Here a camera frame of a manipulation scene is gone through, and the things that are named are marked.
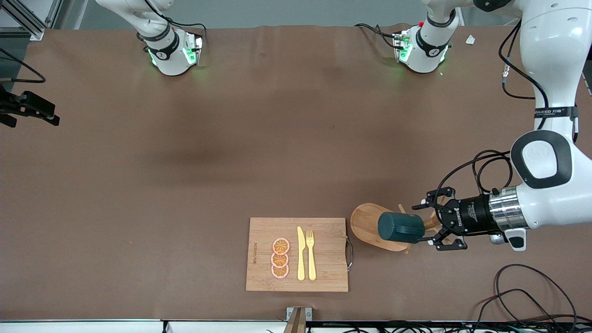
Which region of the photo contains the wooden mug rack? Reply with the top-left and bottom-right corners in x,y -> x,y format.
350,194 -> 447,254

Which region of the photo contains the wooden cutting board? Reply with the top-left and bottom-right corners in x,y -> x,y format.
246,217 -> 354,292

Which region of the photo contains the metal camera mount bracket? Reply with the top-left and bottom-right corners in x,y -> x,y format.
286,307 -> 313,333

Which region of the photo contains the brown table mat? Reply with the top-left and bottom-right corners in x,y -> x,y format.
0,23 -> 592,322

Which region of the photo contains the black base cable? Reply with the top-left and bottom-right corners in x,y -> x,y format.
142,0 -> 208,40
354,23 -> 399,49

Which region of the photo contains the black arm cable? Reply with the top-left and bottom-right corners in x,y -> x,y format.
0,49 -> 46,84
437,21 -> 579,195

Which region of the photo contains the yellow plastic fork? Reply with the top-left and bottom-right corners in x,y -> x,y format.
306,230 -> 317,281

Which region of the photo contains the aluminium frame profile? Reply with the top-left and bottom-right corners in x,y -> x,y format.
0,0 -> 63,41

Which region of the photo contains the black looped cable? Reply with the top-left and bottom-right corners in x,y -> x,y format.
494,264 -> 579,331
475,288 -> 558,327

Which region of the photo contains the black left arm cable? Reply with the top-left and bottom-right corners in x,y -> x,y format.
437,21 -> 579,195

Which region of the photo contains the white table edge rail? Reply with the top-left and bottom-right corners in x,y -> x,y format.
0,319 -> 592,333

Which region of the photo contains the black right base cable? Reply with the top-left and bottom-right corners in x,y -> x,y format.
142,0 -> 208,40

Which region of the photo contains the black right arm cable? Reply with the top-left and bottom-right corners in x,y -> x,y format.
0,49 -> 46,84

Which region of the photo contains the black left base cable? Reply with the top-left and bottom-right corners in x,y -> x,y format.
354,23 -> 399,49

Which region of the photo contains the teal mug yellow inside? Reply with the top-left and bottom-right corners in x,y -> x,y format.
378,212 -> 425,244

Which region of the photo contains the yellow plastic knife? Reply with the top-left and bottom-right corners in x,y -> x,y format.
297,226 -> 306,281

